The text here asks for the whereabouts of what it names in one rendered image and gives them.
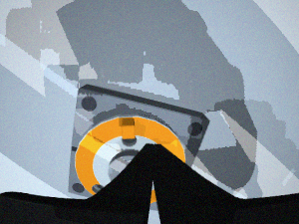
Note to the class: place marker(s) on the orange round plate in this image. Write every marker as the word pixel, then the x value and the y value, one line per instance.
pixel 99 145

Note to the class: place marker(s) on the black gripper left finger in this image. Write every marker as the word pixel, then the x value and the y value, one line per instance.
pixel 125 200

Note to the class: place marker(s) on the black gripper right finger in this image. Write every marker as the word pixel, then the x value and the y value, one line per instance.
pixel 185 197

